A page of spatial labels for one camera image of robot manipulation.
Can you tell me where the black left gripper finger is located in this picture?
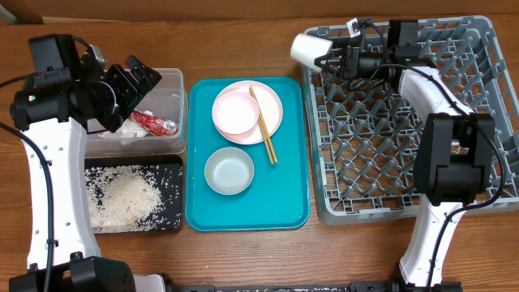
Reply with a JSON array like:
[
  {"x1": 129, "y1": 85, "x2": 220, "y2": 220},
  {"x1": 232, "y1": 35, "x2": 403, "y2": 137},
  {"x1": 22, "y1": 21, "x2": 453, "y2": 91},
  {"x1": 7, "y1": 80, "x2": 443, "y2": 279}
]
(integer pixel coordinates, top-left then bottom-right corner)
[
  {"x1": 125, "y1": 55, "x2": 162, "y2": 97},
  {"x1": 106, "y1": 64, "x2": 140, "y2": 118}
]

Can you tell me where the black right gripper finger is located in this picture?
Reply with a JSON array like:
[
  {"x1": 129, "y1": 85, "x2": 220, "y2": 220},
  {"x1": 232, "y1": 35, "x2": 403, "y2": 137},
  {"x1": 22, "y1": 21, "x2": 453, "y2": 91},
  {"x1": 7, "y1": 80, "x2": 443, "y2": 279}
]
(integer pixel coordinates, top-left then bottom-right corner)
[
  {"x1": 315, "y1": 56, "x2": 344, "y2": 77},
  {"x1": 325, "y1": 36, "x2": 363, "y2": 51}
]

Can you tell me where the cream cup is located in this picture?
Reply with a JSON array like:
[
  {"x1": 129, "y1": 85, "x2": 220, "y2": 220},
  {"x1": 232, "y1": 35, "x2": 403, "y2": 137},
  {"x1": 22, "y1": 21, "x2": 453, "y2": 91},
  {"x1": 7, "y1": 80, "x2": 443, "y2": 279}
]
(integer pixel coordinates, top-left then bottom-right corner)
[{"x1": 290, "y1": 33, "x2": 333, "y2": 72}]

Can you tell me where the white tissue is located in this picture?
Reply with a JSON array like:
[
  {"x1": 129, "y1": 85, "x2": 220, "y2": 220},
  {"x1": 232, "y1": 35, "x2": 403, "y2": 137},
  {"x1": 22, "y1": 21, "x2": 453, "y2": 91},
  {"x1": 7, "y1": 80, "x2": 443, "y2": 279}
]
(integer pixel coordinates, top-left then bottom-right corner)
[{"x1": 98, "y1": 115, "x2": 149, "y2": 145}]

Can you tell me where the red snack wrapper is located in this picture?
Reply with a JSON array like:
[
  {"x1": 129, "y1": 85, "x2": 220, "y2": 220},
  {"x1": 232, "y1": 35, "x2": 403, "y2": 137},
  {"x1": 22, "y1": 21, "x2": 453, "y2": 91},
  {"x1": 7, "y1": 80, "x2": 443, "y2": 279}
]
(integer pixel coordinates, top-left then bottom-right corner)
[{"x1": 130, "y1": 110, "x2": 178, "y2": 136}]

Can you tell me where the wooden chopstick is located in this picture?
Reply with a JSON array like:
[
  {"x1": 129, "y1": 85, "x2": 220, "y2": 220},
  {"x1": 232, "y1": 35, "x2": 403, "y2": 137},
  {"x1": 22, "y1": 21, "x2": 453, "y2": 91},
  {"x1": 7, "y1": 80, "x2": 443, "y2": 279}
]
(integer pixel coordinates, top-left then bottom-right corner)
[
  {"x1": 249, "y1": 86, "x2": 278, "y2": 165},
  {"x1": 258, "y1": 113, "x2": 277, "y2": 165}
]

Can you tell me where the small pink plate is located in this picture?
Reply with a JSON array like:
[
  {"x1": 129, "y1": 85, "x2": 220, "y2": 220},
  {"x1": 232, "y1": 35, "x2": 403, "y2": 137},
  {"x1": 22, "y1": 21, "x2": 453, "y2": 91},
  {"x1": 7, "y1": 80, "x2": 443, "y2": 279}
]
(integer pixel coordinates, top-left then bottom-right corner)
[{"x1": 212, "y1": 91, "x2": 260, "y2": 135}]

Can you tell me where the white bowl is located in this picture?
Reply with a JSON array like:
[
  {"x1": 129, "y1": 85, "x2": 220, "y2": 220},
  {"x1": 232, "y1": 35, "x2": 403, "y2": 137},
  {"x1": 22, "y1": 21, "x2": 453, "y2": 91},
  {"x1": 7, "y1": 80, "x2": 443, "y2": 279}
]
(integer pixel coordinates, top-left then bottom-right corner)
[{"x1": 204, "y1": 147, "x2": 255, "y2": 195}]

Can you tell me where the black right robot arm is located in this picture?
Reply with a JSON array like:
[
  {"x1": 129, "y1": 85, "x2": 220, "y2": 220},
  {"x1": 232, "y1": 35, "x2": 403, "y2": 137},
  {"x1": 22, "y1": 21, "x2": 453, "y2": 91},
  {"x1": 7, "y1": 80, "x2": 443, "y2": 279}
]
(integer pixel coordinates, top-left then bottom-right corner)
[{"x1": 312, "y1": 20, "x2": 498, "y2": 291}]

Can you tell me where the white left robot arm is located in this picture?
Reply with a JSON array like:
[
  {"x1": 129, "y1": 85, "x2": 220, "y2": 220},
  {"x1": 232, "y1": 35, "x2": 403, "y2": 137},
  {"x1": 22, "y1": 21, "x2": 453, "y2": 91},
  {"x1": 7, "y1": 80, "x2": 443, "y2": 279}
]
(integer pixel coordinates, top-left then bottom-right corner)
[{"x1": 9, "y1": 34, "x2": 174, "y2": 291}]

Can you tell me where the clear plastic waste bin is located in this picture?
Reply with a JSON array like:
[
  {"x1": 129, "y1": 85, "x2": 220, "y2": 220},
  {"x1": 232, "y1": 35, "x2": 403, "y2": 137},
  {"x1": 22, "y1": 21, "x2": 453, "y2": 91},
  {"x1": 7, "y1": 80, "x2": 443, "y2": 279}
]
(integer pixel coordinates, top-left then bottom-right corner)
[{"x1": 85, "y1": 68, "x2": 188, "y2": 158}]

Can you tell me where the grey plastic dish rack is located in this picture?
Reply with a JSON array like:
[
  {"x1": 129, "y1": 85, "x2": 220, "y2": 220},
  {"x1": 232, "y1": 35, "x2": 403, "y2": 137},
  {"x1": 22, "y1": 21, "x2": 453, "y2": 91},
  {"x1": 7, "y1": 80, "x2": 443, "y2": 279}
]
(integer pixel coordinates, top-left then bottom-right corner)
[{"x1": 301, "y1": 15, "x2": 518, "y2": 225}]

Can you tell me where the black tray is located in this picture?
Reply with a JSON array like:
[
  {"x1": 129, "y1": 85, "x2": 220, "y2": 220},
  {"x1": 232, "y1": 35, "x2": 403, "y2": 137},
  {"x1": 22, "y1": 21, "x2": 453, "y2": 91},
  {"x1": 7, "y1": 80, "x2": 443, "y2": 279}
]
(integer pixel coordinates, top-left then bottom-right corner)
[{"x1": 83, "y1": 153, "x2": 185, "y2": 235}]

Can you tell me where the spilled rice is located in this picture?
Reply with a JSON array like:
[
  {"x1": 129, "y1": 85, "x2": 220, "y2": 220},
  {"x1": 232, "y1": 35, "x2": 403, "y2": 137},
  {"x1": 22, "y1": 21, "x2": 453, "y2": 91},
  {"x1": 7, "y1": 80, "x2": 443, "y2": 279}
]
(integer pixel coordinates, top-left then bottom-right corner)
[{"x1": 84, "y1": 163, "x2": 183, "y2": 234}]

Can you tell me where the teal plastic tray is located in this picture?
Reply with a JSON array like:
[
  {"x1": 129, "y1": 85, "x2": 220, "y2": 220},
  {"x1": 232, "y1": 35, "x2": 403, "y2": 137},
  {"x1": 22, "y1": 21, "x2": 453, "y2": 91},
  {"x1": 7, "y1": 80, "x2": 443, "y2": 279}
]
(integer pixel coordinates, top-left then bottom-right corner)
[{"x1": 184, "y1": 77, "x2": 311, "y2": 232}]

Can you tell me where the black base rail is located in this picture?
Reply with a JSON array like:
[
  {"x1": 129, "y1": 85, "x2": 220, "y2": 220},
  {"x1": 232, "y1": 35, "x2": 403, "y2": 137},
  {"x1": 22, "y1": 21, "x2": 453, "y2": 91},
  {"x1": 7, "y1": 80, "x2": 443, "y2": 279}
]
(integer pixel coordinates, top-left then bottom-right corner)
[{"x1": 176, "y1": 281, "x2": 463, "y2": 292}]

